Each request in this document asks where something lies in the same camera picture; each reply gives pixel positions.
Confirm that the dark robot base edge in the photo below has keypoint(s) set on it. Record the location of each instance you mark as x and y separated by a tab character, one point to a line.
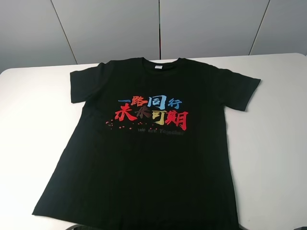
74	227

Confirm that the black printed t-shirt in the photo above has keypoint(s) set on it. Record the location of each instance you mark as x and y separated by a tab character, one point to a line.
150	149

